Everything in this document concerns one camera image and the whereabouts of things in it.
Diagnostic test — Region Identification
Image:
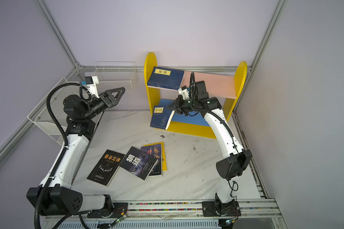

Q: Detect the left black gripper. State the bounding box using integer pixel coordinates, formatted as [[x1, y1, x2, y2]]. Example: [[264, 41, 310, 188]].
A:
[[84, 86, 125, 120]]

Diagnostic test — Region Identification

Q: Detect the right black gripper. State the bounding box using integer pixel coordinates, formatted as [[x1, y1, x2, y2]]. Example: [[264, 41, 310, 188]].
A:
[[164, 95, 196, 115]]

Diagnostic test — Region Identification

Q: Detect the navy blue book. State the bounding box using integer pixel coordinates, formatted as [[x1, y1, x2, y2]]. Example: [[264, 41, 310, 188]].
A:
[[148, 67, 184, 87], [150, 106, 175, 130], [147, 82, 179, 91]]

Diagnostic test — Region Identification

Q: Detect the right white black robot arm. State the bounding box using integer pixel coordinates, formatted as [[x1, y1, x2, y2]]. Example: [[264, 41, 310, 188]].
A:
[[168, 81, 252, 216]]

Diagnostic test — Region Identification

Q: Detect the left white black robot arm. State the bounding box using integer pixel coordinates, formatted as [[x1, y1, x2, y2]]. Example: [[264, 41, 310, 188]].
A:
[[26, 87, 125, 218]]

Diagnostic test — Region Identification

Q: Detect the yellow pink blue bookshelf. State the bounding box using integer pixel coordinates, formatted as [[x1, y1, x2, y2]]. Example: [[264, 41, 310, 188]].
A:
[[143, 52, 247, 139]]

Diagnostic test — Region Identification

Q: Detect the dark blue yellow-edged book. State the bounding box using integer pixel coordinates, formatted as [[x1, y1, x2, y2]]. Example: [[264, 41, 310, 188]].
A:
[[141, 142, 167, 177]]

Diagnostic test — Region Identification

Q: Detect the black wolf cover book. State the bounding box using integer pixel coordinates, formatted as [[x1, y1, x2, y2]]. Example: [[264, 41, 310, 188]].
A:
[[119, 147, 158, 180]]

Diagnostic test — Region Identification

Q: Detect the black antler cover book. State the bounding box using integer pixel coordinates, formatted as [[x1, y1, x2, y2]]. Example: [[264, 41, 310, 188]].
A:
[[87, 150, 125, 186]]

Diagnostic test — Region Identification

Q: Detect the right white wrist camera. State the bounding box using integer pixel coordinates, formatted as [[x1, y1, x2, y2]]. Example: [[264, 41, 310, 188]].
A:
[[178, 86, 190, 101]]

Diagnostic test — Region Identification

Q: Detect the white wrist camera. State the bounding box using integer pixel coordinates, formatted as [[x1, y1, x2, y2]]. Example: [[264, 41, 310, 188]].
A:
[[81, 76, 99, 98], [178, 86, 190, 101]]

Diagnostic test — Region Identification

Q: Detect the white wire basket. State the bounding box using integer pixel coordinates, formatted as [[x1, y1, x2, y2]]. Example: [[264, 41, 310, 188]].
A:
[[92, 62, 138, 94]]

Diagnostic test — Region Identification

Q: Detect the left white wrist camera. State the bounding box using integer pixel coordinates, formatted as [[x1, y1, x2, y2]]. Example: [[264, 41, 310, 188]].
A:
[[81, 76, 99, 98]]

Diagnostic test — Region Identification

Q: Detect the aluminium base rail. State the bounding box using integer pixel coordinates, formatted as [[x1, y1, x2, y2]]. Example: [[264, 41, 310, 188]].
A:
[[59, 198, 287, 229]]

